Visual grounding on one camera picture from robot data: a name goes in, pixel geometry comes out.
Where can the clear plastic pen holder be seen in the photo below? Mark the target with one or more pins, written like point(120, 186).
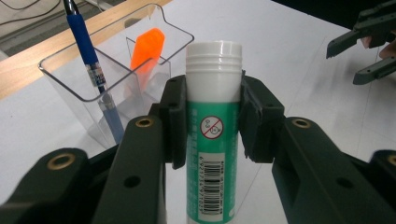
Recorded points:
point(118, 93)

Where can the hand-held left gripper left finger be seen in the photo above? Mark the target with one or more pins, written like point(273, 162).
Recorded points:
point(176, 124)

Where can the green and white glue stick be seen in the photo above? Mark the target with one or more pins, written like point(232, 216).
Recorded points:
point(213, 124)

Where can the blue ballpoint pen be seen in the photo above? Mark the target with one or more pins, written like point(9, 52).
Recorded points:
point(82, 43)

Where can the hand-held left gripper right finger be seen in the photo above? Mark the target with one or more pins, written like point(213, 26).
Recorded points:
point(260, 124)

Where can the orange highlighter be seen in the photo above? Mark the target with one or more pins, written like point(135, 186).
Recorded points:
point(146, 49)

